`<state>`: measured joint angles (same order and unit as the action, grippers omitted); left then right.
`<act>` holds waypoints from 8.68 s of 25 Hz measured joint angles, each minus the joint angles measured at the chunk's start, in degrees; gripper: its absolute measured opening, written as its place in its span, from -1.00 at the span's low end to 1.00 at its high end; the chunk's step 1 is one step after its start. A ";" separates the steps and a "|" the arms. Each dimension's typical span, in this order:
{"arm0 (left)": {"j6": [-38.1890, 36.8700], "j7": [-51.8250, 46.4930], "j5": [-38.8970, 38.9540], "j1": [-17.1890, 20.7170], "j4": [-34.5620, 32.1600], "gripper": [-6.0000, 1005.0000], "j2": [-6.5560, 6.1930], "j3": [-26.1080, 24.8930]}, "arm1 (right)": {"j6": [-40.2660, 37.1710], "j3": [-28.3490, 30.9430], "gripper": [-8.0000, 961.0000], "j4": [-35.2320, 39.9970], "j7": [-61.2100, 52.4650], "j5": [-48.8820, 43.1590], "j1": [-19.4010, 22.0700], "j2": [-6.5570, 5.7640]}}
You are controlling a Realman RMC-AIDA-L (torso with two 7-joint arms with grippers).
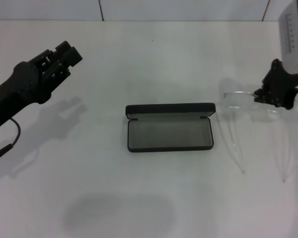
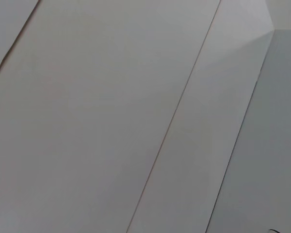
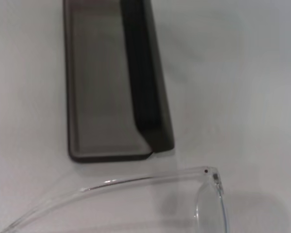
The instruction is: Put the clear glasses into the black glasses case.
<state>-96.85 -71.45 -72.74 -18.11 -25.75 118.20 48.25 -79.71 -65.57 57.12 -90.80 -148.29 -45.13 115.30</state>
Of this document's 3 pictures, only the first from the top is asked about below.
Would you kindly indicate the black glasses case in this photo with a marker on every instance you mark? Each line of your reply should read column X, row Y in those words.
column 169, row 134

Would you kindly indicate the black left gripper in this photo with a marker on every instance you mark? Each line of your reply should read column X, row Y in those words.
column 15, row 89

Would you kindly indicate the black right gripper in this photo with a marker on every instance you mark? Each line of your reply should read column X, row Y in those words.
column 278, row 79

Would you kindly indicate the clear plastic glasses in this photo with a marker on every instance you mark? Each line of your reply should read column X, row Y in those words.
column 238, row 93

